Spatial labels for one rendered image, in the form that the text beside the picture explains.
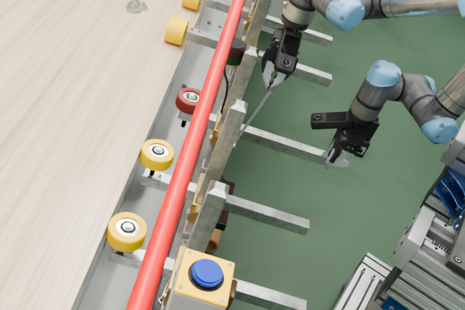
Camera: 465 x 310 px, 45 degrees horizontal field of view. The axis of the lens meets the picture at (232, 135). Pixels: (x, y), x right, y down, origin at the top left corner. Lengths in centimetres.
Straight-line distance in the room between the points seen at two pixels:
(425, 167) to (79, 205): 249
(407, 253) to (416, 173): 201
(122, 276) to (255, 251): 108
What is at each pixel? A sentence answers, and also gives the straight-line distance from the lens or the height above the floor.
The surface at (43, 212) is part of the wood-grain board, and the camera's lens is 119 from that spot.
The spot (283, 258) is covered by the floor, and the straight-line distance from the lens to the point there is 247.
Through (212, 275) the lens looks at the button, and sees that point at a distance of 73.
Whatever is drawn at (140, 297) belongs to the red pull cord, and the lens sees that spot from 20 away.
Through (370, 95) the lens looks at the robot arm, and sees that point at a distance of 146.
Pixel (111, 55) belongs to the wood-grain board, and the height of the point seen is 90.
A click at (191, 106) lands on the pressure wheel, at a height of 90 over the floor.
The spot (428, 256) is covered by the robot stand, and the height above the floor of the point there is 98.
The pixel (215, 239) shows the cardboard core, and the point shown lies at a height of 7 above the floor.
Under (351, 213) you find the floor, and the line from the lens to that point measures 282.
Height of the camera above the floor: 181
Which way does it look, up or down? 38 degrees down
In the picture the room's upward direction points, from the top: 21 degrees clockwise
